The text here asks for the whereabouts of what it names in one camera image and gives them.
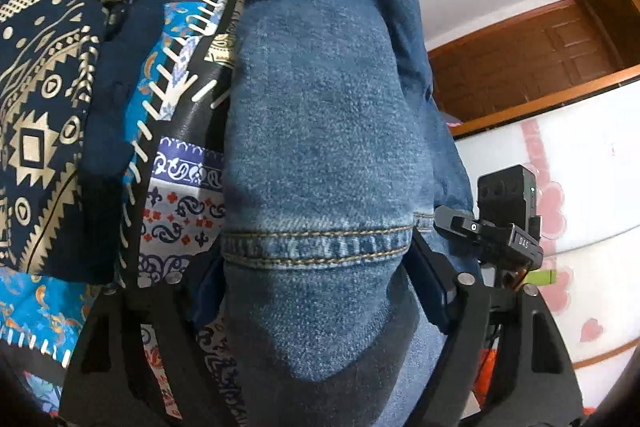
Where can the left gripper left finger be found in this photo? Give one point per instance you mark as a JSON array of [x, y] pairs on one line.
[[137, 362]]

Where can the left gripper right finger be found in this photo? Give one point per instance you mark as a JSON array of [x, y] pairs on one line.
[[504, 362]]

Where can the blue denim jacket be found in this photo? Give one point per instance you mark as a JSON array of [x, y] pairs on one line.
[[335, 154]]

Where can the orange sleeve forearm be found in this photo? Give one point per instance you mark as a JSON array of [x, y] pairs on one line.
[[484, 375]]

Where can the blue patchwork quilt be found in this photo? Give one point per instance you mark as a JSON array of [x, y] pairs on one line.
[[172, 210]]

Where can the wooden door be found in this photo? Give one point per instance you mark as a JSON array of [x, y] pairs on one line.
[[536, 61]]

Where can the navy gold patterned garment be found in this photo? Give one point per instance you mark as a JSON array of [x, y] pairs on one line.
[[68, 69]]

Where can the pink heart wall decoration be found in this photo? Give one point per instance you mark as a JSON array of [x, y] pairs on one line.
[[568, 197]]

